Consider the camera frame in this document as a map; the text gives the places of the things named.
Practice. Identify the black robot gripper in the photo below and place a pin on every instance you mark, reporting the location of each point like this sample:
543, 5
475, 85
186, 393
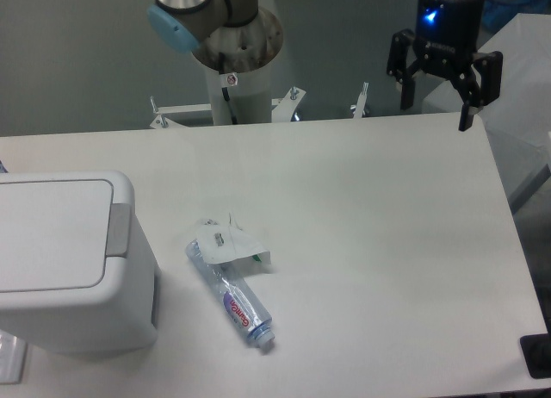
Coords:
443, 45

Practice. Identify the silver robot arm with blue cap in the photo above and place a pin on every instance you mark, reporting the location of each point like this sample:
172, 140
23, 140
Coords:
236, 40

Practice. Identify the white trash can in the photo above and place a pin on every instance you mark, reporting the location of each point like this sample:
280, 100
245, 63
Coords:
78, 274

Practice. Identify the silver clamp bolt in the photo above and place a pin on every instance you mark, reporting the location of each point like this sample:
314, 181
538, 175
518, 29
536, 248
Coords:
360, 108

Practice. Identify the blue plastic bag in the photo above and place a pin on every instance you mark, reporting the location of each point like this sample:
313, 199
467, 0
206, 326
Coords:
497, 13

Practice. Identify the crumpled white paper wrapper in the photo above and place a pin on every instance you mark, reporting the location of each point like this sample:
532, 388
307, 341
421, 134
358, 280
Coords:
220, 243

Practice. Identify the clear plastic water bottle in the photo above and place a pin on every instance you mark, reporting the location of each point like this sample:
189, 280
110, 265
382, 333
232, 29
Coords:
246, 312

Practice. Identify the black device at table edge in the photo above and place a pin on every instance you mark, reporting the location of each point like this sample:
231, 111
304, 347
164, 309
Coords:
536, 352

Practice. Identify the white mounting bracket frame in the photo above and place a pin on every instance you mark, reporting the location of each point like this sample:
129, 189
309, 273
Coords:
284, 109

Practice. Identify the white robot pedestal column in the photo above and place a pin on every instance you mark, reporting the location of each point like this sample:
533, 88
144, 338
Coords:
250, 92

